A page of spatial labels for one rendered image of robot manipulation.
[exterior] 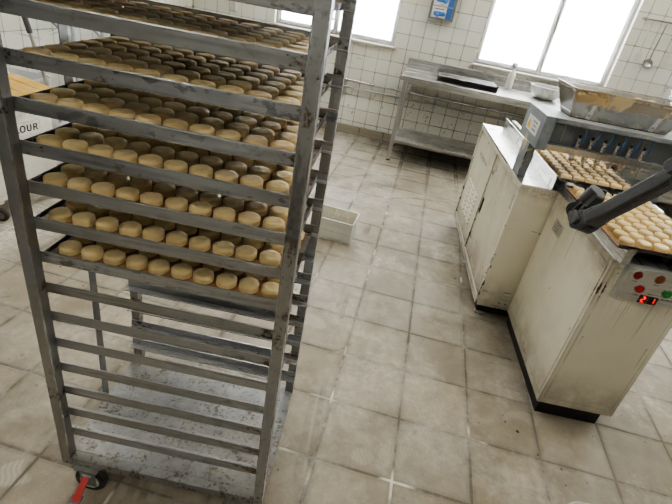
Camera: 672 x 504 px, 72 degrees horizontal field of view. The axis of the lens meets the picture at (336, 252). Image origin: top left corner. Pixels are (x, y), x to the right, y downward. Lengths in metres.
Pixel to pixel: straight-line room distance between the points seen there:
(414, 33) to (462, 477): 4.63
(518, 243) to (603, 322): 0.71
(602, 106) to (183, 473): 2.30
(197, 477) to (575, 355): 1.54
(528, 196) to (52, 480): 2.32
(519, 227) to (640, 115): 0.73
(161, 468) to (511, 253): 1.95
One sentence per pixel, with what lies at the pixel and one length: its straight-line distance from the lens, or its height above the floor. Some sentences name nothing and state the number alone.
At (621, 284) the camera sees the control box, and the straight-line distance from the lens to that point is 2.02.
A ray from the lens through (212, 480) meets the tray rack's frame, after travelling 1.66.
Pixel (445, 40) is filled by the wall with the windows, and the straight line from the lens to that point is 5.64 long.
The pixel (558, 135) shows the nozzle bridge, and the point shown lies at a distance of 2.57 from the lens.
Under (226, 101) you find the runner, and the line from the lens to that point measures 0.94.
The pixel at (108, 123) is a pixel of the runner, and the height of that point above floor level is 1.23.
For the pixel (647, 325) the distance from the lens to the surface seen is 2.21.
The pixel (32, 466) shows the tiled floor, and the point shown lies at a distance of 1.98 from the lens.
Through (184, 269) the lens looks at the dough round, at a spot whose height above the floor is 0.88.
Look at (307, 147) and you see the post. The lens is 0.88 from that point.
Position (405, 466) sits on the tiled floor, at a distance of 1.97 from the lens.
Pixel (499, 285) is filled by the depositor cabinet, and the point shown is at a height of 0.24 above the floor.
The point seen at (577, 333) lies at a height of 0.49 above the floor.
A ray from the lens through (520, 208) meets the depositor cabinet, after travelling 2.56.
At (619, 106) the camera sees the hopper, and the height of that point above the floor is 1.27.
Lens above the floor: 1.54
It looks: 30 degrees down
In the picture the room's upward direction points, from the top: 11 degrees clockwise
